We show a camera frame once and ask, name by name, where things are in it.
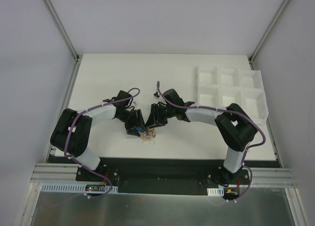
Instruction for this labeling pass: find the yellow wire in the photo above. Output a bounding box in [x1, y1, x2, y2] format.
[139, 127, 157, 141]

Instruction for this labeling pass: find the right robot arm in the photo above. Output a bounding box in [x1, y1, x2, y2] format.
[146, 89, 258, 187]

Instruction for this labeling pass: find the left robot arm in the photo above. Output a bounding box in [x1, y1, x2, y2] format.
[50, 88, 147, 181]

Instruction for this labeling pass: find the white foam compartment tray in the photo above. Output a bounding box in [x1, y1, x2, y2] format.
[196, 66, 269, 126]

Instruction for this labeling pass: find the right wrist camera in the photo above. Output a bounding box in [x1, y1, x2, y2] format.
[153, 92, 160, 100]

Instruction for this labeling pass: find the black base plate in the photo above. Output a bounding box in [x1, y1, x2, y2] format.
[75, 157, 250, 194]

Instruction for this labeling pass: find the right white cable duct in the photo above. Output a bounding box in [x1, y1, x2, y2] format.
[207, 187, 224, 197]

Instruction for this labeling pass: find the white cable duct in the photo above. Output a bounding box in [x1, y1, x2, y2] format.
[207, 187, 224, 197]
[41, 183, 118, 194]

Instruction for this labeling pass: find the aluminium front rail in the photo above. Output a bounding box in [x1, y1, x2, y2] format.
[31, 163, 297, 188]

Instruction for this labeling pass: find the left white cable duct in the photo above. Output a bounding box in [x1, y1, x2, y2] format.
[41, 183, 118, 194]

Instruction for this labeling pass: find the left aluminium frame post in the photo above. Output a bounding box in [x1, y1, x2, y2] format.
[42, 0, 81, 63]

